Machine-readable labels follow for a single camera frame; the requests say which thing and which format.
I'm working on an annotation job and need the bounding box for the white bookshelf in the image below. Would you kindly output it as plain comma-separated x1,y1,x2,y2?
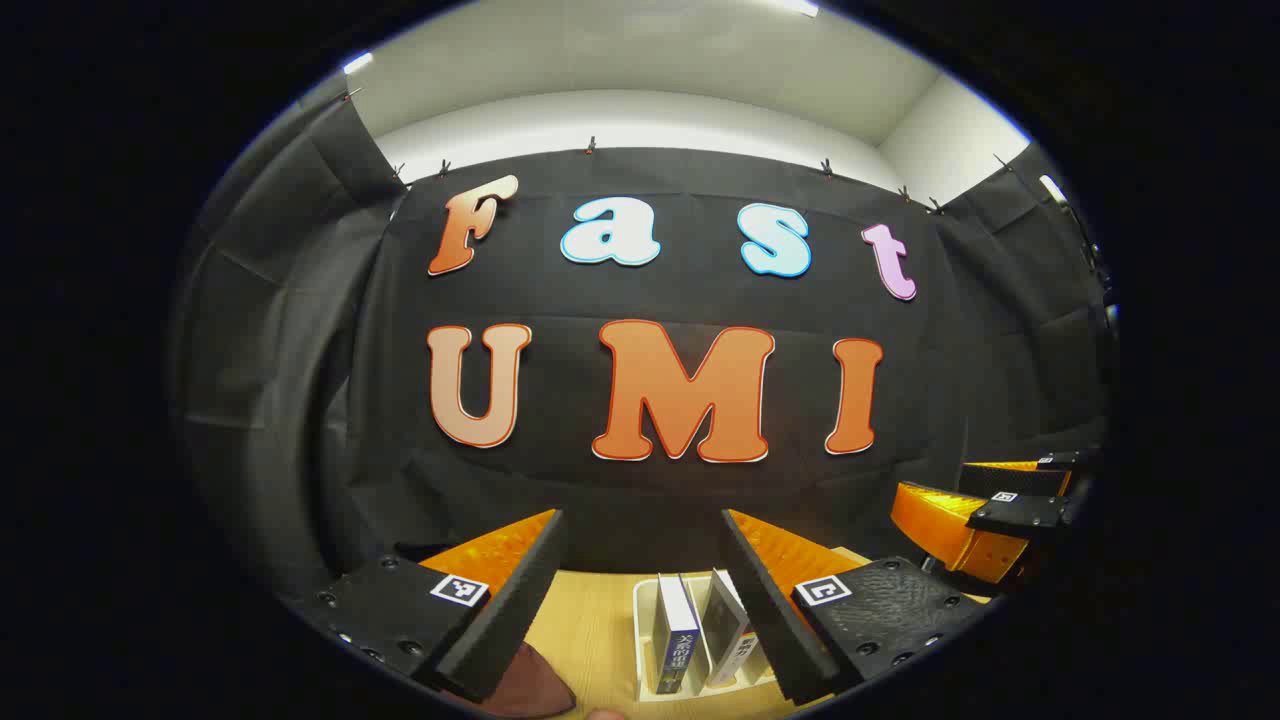
632,571,803,702

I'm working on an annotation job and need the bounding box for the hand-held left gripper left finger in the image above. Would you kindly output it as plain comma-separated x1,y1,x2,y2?
288,508,569,704

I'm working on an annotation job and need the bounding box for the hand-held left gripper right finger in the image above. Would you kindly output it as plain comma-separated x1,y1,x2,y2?
721,507,991,706

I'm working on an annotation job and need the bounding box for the blue spine book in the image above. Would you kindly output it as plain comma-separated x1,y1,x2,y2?
654,573,702,697

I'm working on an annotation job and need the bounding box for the black backdrop cloth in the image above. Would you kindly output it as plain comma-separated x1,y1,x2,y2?
170,95,1116,601

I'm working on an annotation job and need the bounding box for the white portrait cover book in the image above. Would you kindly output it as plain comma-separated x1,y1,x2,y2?
703,569,768,690

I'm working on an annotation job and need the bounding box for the maroon schoolbag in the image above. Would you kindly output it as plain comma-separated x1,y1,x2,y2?
480,640,578,719

